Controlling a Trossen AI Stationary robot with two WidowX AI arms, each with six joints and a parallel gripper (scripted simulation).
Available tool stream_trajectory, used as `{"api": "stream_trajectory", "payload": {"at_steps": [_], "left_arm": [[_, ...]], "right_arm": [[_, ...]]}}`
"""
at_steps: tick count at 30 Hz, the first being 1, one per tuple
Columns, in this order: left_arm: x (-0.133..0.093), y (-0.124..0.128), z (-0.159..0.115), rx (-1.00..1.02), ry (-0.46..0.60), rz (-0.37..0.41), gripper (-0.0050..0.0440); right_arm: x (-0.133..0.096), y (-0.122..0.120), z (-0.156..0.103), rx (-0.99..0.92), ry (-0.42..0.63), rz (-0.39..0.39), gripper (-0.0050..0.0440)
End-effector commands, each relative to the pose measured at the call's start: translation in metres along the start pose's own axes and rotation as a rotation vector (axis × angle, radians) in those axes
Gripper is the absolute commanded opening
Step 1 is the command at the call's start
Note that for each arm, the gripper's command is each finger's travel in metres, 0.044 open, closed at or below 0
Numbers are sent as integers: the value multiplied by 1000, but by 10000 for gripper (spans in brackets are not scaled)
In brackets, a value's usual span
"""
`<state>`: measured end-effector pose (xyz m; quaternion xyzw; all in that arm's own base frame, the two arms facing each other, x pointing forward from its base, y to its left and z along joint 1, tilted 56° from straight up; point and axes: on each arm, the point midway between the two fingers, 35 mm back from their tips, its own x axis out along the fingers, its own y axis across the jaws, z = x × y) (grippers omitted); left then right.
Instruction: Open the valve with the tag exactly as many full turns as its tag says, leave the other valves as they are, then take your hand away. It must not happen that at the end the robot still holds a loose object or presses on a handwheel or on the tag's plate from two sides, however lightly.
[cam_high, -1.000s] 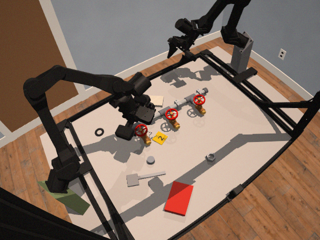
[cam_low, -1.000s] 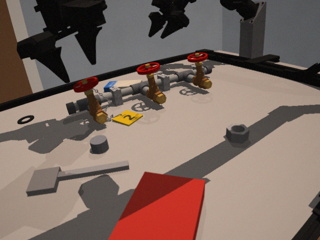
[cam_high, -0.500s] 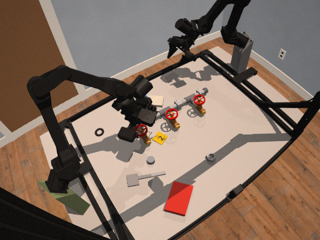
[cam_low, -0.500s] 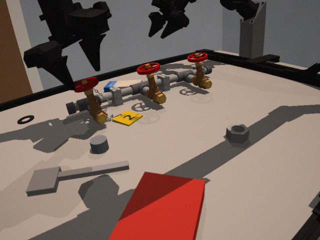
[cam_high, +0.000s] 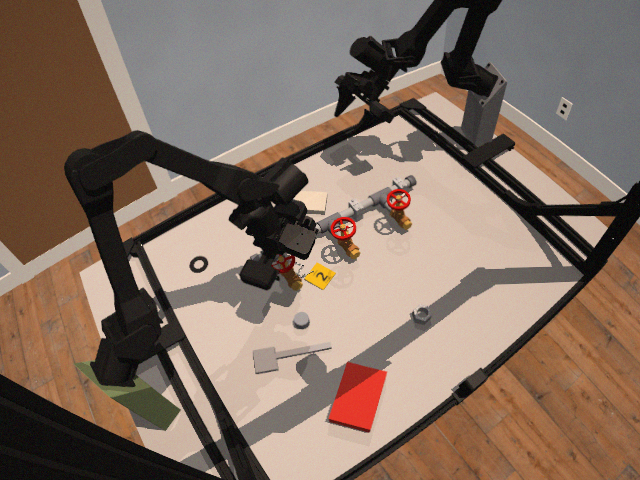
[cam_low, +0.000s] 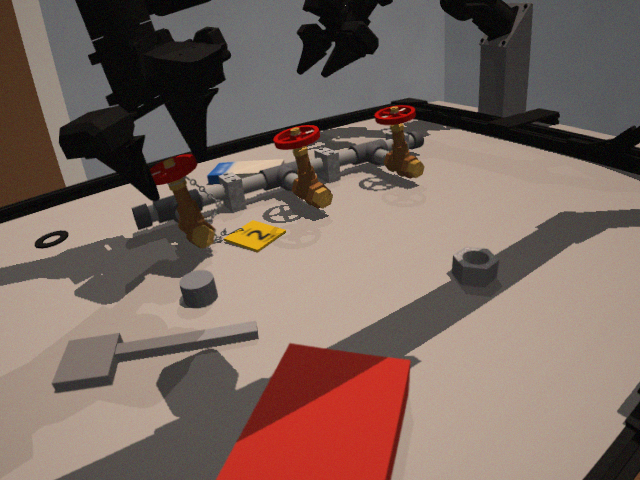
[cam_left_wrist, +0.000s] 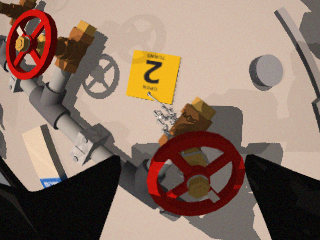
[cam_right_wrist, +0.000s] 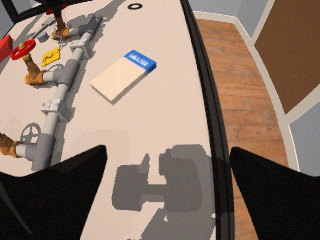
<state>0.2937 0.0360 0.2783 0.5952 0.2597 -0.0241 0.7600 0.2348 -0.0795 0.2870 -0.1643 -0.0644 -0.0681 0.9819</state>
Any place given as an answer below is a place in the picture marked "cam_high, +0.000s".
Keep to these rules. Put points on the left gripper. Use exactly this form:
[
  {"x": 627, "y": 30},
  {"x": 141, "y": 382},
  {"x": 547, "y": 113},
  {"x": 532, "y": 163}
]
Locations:
[{"x": 261, "y": 274}]

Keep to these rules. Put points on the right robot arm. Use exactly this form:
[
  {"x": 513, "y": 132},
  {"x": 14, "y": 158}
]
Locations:
[{"x": 410, "y": 48}]

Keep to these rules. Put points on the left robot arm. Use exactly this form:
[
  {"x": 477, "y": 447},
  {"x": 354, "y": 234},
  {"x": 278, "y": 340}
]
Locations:
[{"x": 92, "y": 176}]

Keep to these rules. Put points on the dark grey cylinder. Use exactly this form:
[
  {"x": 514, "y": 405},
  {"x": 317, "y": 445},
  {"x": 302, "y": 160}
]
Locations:
[{"x": 301, "y": 320}]

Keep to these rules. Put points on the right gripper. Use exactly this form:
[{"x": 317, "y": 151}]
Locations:
[{"x": 377, "y": 109}]

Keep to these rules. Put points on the red flat slab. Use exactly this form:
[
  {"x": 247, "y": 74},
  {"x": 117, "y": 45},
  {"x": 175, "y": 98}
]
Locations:
[{"x": 357, "y": 397}]

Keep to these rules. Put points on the yellow number 2 tag on metal chain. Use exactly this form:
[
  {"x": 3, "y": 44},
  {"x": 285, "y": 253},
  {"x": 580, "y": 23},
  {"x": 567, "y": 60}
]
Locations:
[{"x": 319, "y": 276}]

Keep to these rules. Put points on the grey pipe manifold with three red valves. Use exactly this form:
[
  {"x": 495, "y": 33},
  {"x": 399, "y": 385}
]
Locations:
[{"x": 355, "y": 210}]

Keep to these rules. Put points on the black rubber ring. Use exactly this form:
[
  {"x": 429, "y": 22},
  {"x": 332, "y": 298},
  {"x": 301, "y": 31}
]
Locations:
[{"x": 199, "y": 269}]

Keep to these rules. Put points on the dark grey hex nut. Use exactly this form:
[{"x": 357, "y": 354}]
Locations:
[{"x": 422, "y": 308}]

